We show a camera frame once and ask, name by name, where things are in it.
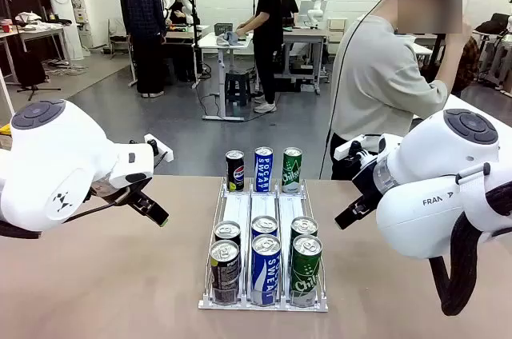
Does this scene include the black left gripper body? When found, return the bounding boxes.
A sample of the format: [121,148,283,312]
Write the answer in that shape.
[114,177,153,206]

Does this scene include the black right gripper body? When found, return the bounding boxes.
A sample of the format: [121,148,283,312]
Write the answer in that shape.
[353,160,387,206]

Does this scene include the green Chilsung Cider can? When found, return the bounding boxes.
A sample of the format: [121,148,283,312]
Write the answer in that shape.
[290,216,319,241]
[289,234,323,308]
[282,147,303,193]

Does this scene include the blue Pocari Sweat can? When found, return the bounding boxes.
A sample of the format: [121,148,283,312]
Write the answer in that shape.
[250,215,279,241]
[250,233,282,307]
[254,146,275,193]

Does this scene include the person's right forearm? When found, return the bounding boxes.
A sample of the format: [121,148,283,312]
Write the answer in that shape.
[434,30,473,86]

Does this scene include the person in grey sweater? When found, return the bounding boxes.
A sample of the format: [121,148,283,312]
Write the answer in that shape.
[318,0,475,181]

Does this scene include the person in orange plaid shirt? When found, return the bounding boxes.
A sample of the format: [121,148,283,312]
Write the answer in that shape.
[451,34,481,98]

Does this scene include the person in dark plaid shirt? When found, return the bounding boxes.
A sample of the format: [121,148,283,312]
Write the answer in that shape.
[119,0,168,99]

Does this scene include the person in black t-shirt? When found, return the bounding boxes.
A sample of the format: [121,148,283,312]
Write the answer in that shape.
[235,0,286,114]

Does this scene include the seated person with black hair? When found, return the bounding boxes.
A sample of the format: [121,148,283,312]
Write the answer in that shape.
[166,0,197,28]

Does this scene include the person in black behind desk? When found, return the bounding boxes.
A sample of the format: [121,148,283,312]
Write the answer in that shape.
[276,0,300,22]

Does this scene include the person's right hand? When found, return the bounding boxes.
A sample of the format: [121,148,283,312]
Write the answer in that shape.
[461,10,475,36]

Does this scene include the black Pepsi can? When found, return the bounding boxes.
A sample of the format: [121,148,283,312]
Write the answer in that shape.
[210,239,241,305]
[225,150,246,192]
[214,220,242,248]

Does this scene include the white can dispenser rack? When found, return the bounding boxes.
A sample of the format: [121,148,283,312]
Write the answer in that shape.
[198,177,330,313]

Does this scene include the large white table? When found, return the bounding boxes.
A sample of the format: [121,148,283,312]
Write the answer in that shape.
[411,93,512,132]

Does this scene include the black tripod base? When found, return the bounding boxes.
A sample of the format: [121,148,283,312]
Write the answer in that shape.
[18,83,62,102]

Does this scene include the black plastic stool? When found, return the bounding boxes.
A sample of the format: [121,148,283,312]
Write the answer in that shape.
[224,70,253,107]

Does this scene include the white drawer unit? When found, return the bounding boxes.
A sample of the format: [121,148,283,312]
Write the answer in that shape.
[327,18,347,42]

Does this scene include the black backpack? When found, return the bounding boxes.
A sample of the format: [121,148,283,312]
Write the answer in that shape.
[15,50,47,88]

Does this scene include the grey desk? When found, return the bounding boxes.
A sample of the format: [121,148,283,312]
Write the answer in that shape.
[282,26,330,96]

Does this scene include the desk with black stand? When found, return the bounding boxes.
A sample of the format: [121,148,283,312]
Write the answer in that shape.
[126,0,211,89]

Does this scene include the white height-adjustable desk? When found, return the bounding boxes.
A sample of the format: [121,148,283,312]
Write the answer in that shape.
[198,30,257,122]

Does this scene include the blue grey cloth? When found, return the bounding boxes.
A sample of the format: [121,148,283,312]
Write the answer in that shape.
[217,31,242,46]

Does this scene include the white monitor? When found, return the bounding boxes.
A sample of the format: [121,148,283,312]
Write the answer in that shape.
[298,0,328,23]

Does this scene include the white side table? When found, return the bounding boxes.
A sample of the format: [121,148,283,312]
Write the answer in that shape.
[0,22,68,76]

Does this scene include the white cloth pile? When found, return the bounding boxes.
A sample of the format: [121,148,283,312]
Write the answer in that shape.
[14,10,43,30]

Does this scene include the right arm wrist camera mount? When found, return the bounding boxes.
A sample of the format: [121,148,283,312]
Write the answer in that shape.
[334,134,401,162]

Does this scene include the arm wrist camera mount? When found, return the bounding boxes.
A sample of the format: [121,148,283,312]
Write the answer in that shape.
[143,134,174,162]
[334,134,401,162]

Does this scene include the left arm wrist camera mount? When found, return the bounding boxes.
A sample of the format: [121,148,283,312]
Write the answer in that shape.
[143,134,174,162]

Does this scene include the black headset cable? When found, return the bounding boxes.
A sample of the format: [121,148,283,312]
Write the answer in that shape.
[318,0,401,180]

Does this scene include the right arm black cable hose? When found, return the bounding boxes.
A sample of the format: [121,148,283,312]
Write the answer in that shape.
[428,162,512,317]

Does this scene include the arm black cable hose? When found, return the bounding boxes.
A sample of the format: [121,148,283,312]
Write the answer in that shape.
[428,162,512,317]
[0,218,43,241]

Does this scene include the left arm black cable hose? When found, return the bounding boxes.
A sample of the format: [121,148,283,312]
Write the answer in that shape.
[0,218,43,241]

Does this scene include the white floor cable bundle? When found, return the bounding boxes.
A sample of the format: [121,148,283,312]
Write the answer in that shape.
[42,58,88,77]

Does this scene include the white metal frame leg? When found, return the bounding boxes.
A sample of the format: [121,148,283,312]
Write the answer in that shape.
[0,70,16,117]

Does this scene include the white desk by wall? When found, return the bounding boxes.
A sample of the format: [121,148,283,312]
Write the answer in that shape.
[471,0,512,96]

